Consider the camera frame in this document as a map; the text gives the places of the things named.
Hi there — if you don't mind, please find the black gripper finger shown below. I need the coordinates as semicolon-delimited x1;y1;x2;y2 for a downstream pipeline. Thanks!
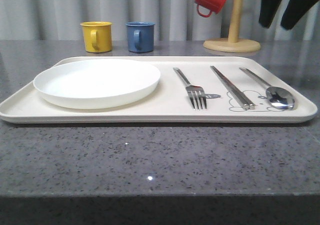
280;0;319;30
258;0;282;28

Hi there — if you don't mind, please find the wooden mug tree stand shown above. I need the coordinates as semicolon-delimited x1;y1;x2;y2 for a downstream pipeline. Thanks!
203;0;261;53

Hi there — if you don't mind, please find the yellow enamel mug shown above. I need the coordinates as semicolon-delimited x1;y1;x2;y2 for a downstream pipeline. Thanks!
80;21;113;53

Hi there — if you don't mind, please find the silver fork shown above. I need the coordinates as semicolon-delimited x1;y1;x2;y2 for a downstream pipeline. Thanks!
173;67;207;111

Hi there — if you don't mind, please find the blue enamel mug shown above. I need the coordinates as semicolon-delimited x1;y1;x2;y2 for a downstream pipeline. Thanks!
125;21;155;53

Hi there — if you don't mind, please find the cream rabbit serving tray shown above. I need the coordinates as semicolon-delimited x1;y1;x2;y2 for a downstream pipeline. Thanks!
0;56;318;124

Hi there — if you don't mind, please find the white round plate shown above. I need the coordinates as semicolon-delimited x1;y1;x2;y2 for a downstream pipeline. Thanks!
33;58;161;110

